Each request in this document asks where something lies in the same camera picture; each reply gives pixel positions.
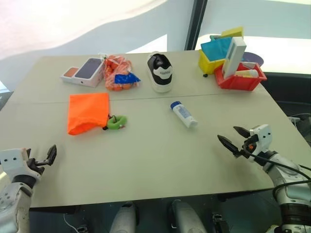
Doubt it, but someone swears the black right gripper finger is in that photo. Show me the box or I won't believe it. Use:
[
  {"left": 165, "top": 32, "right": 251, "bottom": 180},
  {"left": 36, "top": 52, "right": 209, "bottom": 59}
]
[
  {"left": 233, "top": 126, "right": 250, "bottom": 139},
  {"left": 217, "top": 134, "right": 242, "bottom": 159}
]

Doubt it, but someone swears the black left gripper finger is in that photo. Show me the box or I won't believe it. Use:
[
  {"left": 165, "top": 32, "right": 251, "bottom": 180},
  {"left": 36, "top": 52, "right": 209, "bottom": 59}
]
[{"left": 46, "top": 144, "right": 58, "bottom": 166}]

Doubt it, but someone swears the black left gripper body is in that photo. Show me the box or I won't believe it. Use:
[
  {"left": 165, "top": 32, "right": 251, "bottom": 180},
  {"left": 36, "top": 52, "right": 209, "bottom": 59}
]
[{"left": 25, "top": 148, "right": 50, "bottom": 180}]

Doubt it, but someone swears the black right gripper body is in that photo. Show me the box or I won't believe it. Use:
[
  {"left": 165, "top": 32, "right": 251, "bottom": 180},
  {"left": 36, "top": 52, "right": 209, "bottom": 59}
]
[{"left": 239, "top": 133, "right": 259, "bottom": 159}]

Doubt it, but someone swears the bag of orange carrots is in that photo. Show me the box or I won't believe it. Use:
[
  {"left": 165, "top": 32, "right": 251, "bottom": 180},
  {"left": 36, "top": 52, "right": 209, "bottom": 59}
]
[{"left": 103, "top": 54, "right": 142, "bottom": 92}]

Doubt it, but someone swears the red plastic bin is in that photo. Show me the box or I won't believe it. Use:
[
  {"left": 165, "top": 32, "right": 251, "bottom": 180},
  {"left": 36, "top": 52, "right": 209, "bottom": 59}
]
[{"left": 214, "top": 61, "right": 268, "bottom": 91}]

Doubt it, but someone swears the white tube with blue cap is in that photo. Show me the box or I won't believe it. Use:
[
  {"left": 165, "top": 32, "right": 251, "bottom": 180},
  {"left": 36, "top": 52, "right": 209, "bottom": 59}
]
[{"left": 170, "top": 100, "right": 199, "bottom": 128}]

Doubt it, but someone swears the yellow and white tube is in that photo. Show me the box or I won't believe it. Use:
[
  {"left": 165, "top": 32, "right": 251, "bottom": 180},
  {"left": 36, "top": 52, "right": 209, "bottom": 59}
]
[{"left": 234, "top": 68, "right": 259, "bottom": 79}]

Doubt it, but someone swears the purple round disc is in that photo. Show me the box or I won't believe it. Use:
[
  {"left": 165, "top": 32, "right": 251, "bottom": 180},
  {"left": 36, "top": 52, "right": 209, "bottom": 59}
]
[{"left": 241, "top": 51, "right": 264, "bottom": 67}]

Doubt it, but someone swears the yellow plastic bin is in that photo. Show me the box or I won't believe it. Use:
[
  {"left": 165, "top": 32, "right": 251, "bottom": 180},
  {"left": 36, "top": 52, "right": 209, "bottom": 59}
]
[{"left": 198, "top": 48, "right": 225, "bottom": 75}]

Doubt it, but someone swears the tall white grey box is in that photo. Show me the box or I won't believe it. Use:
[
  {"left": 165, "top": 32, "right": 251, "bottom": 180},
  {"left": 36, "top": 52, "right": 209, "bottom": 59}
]
[{"left": 223, "top": 36, "right": 248, "bottom": 80}]

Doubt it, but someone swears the small white box orange print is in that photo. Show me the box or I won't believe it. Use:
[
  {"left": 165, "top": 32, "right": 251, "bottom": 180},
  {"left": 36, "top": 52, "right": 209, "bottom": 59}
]
[{"left": 60, "top": 67, "right": 80, "bottom": 83}]

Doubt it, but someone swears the grey rounded robot leg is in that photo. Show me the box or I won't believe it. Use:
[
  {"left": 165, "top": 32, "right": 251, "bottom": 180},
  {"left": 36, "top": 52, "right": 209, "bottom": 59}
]
[
  {"left": 168, "top": 199, "right": 207, "bottom": 233},
  {"left": 110, "top": 202, "right": 137, "bottom": 233}
]

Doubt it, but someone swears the teal blue pouch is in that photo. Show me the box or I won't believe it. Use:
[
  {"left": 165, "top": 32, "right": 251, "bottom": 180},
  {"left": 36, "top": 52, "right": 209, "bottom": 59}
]
[{"left": 200, "top": 35, "right": 232, "bottom": 62}]

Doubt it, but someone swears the white phone box purple print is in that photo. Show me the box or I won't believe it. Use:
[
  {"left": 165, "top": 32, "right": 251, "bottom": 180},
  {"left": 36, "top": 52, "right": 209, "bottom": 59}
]
[{"left": 73, "top": 57, "right": 106, "bottom": 88}]

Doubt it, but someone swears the black and white shoe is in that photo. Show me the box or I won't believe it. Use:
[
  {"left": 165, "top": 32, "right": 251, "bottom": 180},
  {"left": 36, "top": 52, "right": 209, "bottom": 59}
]
[{"left": 146, "top": 51, "right": 174, "bottom": 94}]

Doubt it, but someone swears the yellow sponge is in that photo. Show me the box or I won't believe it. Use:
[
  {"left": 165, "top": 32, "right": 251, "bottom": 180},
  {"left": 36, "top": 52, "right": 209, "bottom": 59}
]
[{"left": 221, "top": 26, "right": 244, "bottom": 40}]

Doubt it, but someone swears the dark window pillar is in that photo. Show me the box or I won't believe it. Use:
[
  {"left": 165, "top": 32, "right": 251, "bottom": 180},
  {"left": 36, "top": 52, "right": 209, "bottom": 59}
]
[{"left": 184, "top": 0, "right": 207, "bottom": 51}]

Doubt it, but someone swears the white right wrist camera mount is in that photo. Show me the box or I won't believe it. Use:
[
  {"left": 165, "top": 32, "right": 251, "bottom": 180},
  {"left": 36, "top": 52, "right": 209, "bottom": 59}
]
[{"left": 249, "top": 124, "right": 273, "bottom": 154}]

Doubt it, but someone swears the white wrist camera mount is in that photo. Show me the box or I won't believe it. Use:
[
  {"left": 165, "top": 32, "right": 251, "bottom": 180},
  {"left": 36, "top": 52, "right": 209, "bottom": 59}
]
[
  {"left": 0, "top": 148, "right": 41, "bottom": 181},
  {"left": 249, "top": 124, "right": 273, "bottom": 154}
]

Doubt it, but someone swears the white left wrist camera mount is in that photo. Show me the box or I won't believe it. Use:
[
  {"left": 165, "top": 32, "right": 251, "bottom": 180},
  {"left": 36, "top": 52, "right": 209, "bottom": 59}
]
[{"left": 0, "top": 148, "right": 41, "bottom": 181}]

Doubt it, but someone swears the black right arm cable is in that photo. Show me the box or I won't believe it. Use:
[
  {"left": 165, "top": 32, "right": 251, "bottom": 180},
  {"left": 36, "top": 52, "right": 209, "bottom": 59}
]
[{"left": 242, "top": 145, "right": 311, "bottom": 202}]

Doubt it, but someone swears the orange drawstring bag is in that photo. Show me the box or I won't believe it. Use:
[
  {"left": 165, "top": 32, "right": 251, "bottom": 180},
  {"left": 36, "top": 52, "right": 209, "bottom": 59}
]
[{"left": 67, "top": 92, "right": 110, "bottom": 136}]

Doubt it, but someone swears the green cord lock toy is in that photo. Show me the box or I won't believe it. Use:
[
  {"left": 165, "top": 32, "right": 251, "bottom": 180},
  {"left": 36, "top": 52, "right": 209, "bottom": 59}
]
[{"left": 106, "top": 114, "right": 129, "bottom": 131}]

